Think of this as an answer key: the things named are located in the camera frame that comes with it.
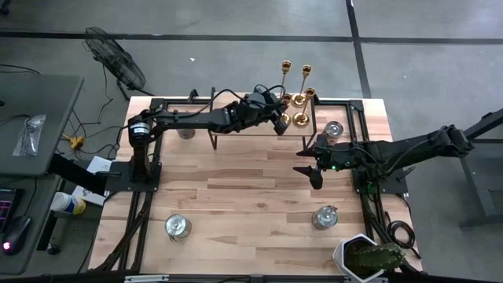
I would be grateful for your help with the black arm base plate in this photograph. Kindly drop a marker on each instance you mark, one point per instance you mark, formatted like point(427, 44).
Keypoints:
point(393, 184)
point(118, 181)

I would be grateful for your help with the heart label tin can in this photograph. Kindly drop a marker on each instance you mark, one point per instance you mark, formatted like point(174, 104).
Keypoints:
point(333, 129)

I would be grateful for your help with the black table frame rails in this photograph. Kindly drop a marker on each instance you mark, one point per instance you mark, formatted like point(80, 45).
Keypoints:
point(173, 103)

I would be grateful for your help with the grey desk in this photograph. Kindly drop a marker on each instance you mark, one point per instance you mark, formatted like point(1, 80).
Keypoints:
point(37, 196)
point(43, 98)

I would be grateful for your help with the green cactus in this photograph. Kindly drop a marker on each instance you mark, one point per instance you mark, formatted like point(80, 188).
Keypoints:
point(377, 255)

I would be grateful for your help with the black metal stand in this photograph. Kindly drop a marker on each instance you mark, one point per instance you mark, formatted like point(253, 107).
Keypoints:
point(475, 177)

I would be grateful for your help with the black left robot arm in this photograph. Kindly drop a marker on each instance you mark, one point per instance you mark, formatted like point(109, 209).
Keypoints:
point(188, 120)

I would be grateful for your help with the backlit keyboard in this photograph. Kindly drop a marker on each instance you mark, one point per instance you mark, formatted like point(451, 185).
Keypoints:
point(8, 208)

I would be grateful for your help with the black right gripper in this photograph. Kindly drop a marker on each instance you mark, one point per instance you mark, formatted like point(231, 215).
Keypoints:
point(334, 157)

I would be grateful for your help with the white paper booklet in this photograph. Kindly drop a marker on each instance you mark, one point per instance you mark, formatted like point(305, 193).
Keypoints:
point(98, 165)

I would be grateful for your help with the dark striped tin can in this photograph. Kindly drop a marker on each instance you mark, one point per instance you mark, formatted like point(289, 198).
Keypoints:
point(185, 133)

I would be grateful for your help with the black floor fan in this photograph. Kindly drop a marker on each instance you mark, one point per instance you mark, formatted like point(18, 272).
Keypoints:
point(116, 59)

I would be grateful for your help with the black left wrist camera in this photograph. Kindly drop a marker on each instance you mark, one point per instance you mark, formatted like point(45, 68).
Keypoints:
point(264, 98)

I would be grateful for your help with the printed label tin can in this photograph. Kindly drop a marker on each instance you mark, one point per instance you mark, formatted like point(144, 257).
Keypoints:
point(324, 217)

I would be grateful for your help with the yellow power plug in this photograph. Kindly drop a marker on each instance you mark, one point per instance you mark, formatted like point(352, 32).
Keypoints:
point(76, 141)

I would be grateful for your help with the wooden shelf black metal frame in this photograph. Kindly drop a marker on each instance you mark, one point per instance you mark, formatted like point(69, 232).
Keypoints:
point(298, 131)

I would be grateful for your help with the black clamp knob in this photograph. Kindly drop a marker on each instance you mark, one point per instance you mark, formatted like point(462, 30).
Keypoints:
point(192, 94)

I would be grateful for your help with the clear plastic bag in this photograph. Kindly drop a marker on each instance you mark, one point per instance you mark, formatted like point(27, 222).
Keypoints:
point(29, 135)

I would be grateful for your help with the pale label tin can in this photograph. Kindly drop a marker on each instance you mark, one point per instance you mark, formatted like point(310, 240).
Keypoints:
point(177, 226)

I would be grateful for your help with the potted cactus white pot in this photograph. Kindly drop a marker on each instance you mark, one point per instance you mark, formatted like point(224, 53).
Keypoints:
point(340, 255)

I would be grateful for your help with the black computer mouse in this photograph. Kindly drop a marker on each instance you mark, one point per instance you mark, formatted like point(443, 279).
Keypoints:
point(15, 234)

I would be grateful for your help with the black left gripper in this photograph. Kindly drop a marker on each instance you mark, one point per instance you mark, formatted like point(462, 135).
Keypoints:
point(251, 116)

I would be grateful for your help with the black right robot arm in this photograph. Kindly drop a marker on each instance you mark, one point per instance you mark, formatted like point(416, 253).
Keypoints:
point(412, 147)

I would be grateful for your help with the black slanted bar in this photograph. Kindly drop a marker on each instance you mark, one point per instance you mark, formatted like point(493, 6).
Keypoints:
point(78, 175)

